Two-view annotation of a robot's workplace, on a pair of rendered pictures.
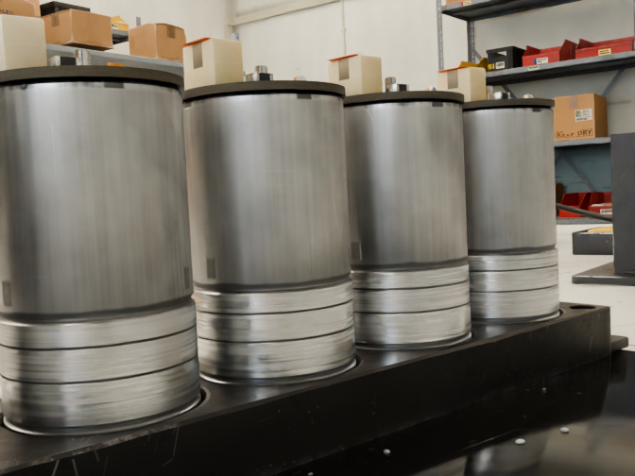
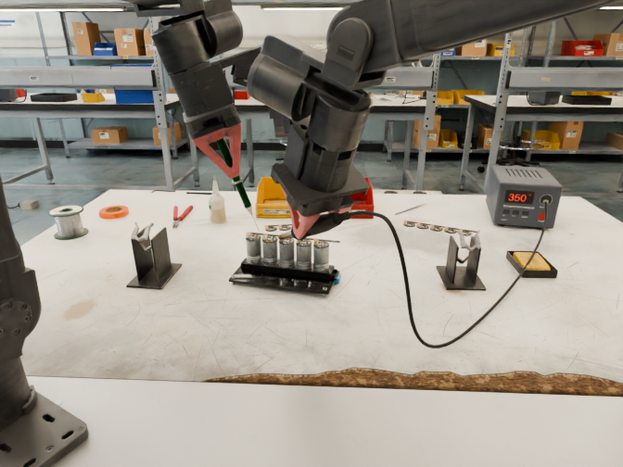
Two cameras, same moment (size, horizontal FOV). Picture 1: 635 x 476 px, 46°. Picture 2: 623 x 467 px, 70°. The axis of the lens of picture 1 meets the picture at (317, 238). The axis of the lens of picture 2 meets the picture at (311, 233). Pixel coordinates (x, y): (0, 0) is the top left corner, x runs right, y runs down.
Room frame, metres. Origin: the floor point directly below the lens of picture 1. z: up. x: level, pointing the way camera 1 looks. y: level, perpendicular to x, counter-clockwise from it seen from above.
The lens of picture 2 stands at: (-0.22, -0.54, 1.09)
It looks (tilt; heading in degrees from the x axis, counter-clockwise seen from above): 23 degrees down; 55
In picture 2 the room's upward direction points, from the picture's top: straight up
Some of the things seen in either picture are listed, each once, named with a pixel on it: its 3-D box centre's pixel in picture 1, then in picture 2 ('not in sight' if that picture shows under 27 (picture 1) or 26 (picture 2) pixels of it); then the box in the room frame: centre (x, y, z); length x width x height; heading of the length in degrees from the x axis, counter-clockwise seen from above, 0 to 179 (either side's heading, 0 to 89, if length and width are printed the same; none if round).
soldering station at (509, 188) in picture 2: not in sight; (520, 195); (0.67, -0.05, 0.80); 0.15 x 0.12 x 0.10; 41
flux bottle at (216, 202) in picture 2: not in sight; (216, 198); (0.12, 0.30, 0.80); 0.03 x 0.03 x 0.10
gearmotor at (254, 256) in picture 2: not in sight; (254, 251); (0.08, 0.05, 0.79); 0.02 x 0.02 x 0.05
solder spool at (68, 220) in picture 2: not in sight; (69, 221); (-0.14, 0.40, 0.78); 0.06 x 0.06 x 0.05
